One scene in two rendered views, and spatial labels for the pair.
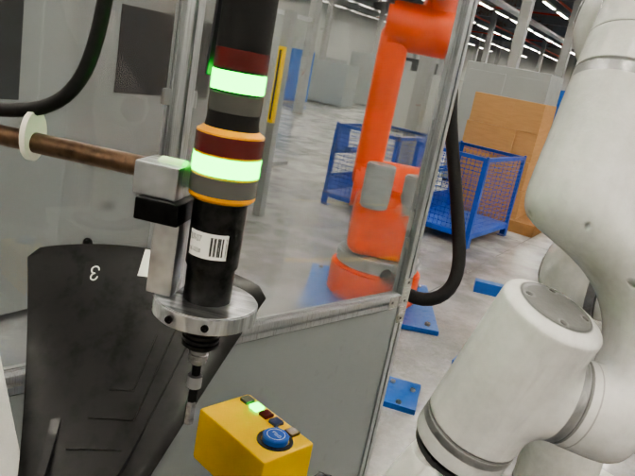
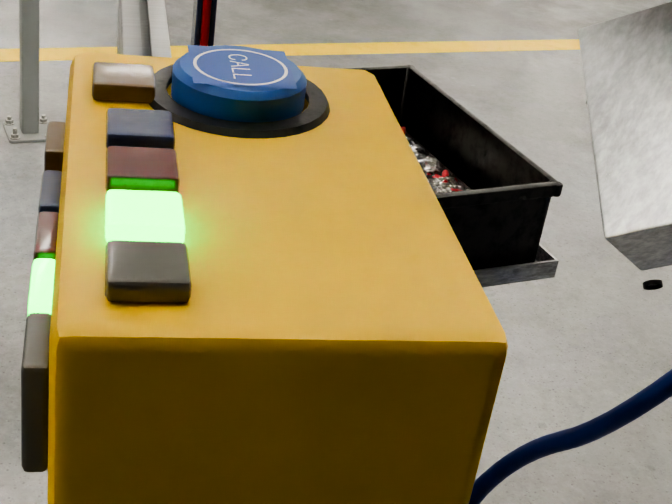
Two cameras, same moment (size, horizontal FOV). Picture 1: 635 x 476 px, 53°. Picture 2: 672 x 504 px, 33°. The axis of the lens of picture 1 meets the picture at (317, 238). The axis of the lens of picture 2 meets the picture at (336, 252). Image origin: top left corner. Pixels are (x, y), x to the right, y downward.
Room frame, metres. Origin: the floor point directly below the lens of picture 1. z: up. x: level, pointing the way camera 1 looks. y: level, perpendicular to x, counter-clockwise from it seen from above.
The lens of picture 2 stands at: (1.09, 0.21, 1.21)
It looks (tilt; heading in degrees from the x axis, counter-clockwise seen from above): 30 degrees down; 213
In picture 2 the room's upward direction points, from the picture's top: 9 degrees clockwise
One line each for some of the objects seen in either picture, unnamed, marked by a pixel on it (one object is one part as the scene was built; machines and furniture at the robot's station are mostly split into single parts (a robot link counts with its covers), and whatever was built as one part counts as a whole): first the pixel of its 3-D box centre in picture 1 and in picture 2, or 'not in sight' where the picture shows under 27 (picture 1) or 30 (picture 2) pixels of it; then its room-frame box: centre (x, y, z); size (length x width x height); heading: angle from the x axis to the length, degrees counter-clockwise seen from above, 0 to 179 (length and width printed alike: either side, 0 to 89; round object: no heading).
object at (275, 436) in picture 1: (275, 438); (238, 88); (0.84, 0.01, 1.08); 0.04 x 0.04 x 0.02
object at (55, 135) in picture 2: not in sight; (55, 179); (0.88, -0.03, 1.04); 0.02 x 0.01 x 0.03; 47
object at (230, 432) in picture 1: (250, 453); (235, 323); (0.87, 0.04, 1.02); 0.16 x 0.10 x 0.11; 47
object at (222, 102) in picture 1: (235, 102); not in sight; (0.40, 0.07, 1.59); 0.03 x 0.03 x 0.01
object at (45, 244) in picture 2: not in sight; (47, 279); (0.92, 0.01, 1.04); 0.02 x 0.01 x 0.03; 47
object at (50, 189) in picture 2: not in sight; (51, 233); (0.90, -0.01, 1.04); 0.02 x 0.01 x 0.03; 47
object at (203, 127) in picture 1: (226, 162); not in sight; (0.40, 0.07, 1.55); 0.04 x 0.04 x 0.05
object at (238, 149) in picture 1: (230, 143); not in sight; (0.40, 0.07, 1.56); 0.04 x 0.04 x 0.01
